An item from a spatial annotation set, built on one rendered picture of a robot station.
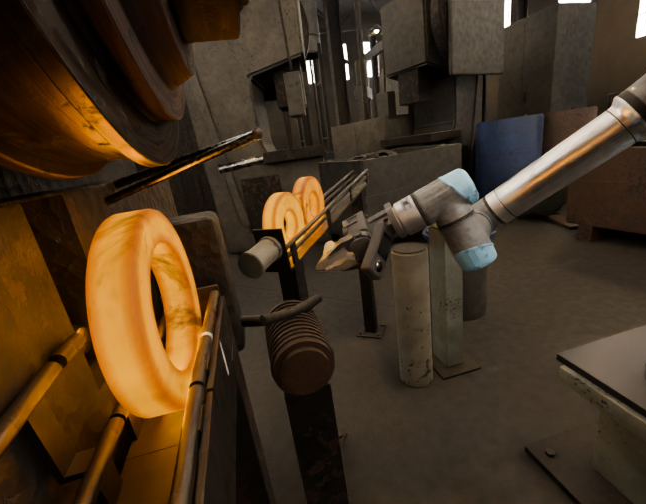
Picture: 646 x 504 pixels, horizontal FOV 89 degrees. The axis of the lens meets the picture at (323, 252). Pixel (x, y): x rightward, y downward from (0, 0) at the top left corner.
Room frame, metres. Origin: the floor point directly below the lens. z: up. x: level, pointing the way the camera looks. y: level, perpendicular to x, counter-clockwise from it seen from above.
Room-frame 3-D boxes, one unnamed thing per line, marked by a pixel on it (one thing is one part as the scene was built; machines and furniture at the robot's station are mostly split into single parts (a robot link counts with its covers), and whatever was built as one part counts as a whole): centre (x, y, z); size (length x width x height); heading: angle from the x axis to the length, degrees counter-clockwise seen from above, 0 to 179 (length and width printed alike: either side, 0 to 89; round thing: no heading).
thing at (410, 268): (1.03, -0.28, 0.26); 0.12 x 0.12 x 0.52
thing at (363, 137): (4.67, -0.85, 0.55); 1.10 x 0.53 x 1.10; 31
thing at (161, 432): (0.31, 0.16, 0.66); 0.19 x 0.07 x 0.01; 11
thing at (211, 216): (0.52, 0.21, 0.68); 0.11 x 0.08 x 0.24; 101
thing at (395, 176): (2.94, -0.63, 0.39); 1.03 x 0.83 x 0.77; 116
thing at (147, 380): (0.29, 0.16, 0.75); 0.18 x 0.03 x 0.18; 10
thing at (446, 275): (1.10, -0.43, 0.31); 0.24 x 0.16 x 0.62; 11
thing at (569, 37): (4.61, -3.10, 1.00); 0.80 x 0.63 x 2.00; 16
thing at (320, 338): (0.64, 0.09, 0.27); 0.22 x 0.13 x 0.53; 11
